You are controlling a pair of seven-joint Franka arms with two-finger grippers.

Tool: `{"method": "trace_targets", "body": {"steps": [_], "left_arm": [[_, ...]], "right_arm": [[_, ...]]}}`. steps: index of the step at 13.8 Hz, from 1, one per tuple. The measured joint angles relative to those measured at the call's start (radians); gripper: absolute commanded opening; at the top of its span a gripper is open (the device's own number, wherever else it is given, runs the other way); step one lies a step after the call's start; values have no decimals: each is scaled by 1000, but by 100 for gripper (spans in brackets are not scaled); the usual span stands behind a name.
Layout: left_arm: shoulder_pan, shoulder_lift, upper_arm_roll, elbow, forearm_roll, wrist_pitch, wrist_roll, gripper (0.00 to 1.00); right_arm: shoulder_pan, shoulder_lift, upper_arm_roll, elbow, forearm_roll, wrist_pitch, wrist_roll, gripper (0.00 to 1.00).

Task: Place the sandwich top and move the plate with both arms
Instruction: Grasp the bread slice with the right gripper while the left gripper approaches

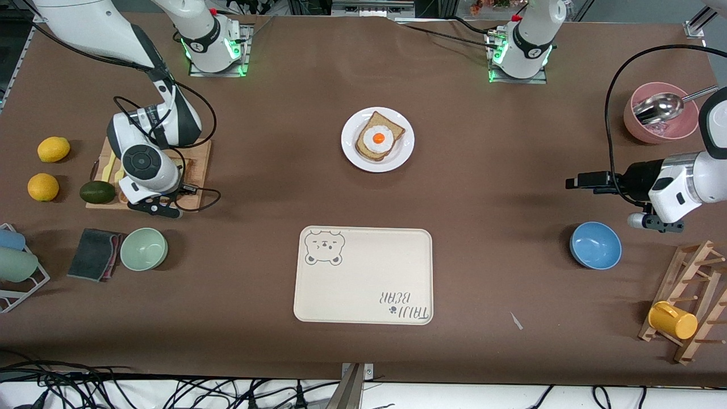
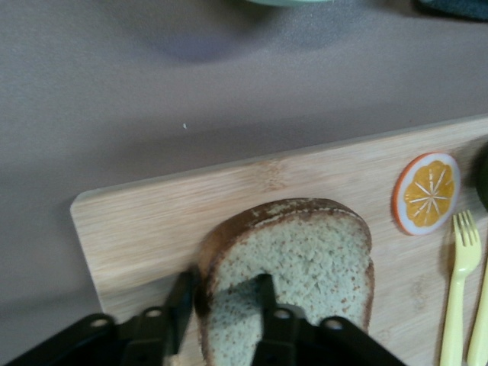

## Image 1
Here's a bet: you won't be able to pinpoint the pink bowl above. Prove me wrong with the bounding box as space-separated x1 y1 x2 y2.
623 82 701 145

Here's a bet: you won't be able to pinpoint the dark green avocado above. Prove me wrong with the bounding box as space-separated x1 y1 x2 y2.
79 180 116 205

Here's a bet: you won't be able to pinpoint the light green bowl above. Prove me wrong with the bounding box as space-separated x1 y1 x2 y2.
119 227 169 272

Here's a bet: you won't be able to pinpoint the aluminium frame profile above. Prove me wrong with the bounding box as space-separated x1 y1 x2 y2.
683 0 727 40

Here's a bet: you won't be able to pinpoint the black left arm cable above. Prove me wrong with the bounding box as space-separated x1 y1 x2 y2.
603 44 727 207

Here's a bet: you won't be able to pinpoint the toy fried egg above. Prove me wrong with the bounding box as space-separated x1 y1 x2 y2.
363 125 395 155

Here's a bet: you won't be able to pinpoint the wooden cutting board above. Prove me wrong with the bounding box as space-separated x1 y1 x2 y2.
86 136 212 214

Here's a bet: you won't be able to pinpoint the blue bowl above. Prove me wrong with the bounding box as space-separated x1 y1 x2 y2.
569 221 623 271

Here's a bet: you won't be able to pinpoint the wooden cup rack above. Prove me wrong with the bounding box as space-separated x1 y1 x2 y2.
637 239 727 366

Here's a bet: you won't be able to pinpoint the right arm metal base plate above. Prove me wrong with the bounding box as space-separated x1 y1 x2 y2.
188 23 252 78

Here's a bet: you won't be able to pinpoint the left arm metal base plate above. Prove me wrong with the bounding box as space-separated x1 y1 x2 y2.
485 30 549 86

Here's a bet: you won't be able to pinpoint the light blue cup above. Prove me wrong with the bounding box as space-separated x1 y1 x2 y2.
0 228 27 252

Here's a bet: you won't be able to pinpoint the black floor cable bundle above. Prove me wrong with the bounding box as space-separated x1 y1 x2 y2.
525 383 649 409
0 350 342 409

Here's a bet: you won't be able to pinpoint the white round plate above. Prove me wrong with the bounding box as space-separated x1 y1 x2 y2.
341 107 416 173

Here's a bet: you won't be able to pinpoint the yellow lemon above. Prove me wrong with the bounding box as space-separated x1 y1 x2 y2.
27 173 60 203
37 136 72 164

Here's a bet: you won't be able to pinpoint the metal table edge bracket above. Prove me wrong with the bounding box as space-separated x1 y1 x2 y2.
339 362 375 409

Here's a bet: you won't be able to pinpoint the colourful artificial flowers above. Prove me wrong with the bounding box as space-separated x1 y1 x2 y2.
470 0 513 15

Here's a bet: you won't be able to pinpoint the metal scoop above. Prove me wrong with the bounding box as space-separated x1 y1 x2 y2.
632 85 720 126

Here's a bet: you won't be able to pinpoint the white wire rack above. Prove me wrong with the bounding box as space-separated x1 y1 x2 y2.
0 222 51 315

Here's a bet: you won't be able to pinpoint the pale green cup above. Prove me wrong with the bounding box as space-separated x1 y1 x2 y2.
0 247 40 283

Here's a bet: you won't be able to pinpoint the cream bear print tray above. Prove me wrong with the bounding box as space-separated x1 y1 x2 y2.
293 226 434 326

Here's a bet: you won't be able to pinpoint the yellow cup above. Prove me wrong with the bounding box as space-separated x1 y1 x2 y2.
647 301 699 341

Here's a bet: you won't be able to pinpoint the dark grey folded cloth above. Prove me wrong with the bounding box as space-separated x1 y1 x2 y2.
66 227 123 283

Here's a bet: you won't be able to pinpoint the grey metal frame box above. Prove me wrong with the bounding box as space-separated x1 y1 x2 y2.
331 0 416 18

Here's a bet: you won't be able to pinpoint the black cable on table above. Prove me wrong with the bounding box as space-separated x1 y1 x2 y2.
392 16 501 51

